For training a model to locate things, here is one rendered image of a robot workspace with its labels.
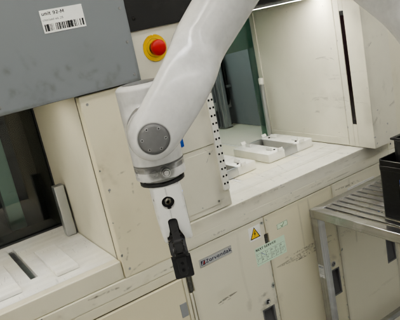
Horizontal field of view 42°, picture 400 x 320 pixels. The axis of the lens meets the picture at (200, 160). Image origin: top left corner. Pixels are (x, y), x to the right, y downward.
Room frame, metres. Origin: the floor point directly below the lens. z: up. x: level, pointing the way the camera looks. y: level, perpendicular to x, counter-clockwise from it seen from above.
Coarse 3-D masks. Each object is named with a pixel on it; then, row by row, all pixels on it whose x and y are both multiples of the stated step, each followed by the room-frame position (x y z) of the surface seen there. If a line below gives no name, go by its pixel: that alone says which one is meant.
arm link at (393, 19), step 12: (360, 0) 0.92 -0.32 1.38; (372, 0) 0.90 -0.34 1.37; (384, 0) 0.89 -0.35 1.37; (396, 0) 0.87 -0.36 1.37; (372, 12) 0.90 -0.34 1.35; (384, 12) 0.88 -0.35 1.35; (396, 12) 0.87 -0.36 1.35; (384, 24) 0.89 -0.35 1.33; (396, 24) 0.87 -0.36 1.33; (396, 36) 0.88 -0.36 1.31
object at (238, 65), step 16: (144, 48) 1.35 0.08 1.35; (224, 64) 2.52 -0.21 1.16; (240, 64) 2.42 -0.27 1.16; (224, 80) 2.49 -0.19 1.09; (240, 80) 2.43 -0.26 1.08; (224, 96) 2.46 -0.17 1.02; (240, 96) 2.45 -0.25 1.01; (224, 112) 2.45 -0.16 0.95; (240, 112) 2.47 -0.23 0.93; (256, 112) 2.37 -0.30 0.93; (272, 240) 1.48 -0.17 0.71; (256, 256) 1.45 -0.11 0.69; (272, 256) 1.48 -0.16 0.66
